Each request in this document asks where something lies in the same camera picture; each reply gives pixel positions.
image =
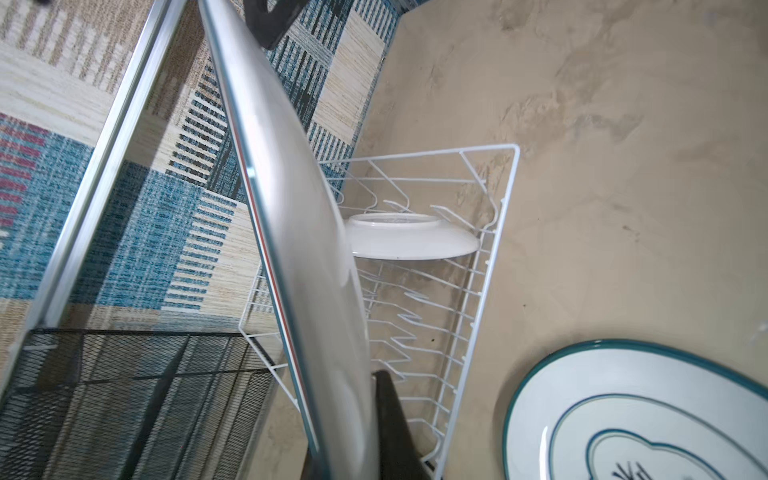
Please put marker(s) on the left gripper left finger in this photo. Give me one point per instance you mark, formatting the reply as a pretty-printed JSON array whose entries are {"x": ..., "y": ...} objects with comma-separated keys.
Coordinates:
[{"x": 268, "y": 25}]

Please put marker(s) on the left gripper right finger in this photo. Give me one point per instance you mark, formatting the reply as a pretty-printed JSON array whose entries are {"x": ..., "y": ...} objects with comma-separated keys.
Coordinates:
[{"x": 398, "y": 458}]

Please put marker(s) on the white round plate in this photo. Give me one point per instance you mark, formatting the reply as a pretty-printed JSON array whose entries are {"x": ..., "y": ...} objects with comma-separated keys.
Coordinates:
[
  {"x": 622, "y": 409},
  {"x": 407, "y": 237},
  {"x": 307, "y": 259}
]

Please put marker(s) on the black mesh shelf rack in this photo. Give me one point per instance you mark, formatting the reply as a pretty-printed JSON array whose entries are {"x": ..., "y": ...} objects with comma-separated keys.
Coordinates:
[{"x": 110, "y": 404}]

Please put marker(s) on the white wire dish rack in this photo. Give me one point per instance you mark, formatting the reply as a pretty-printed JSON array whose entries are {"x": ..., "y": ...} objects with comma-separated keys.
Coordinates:
[{"x": 424, "y": 317}]

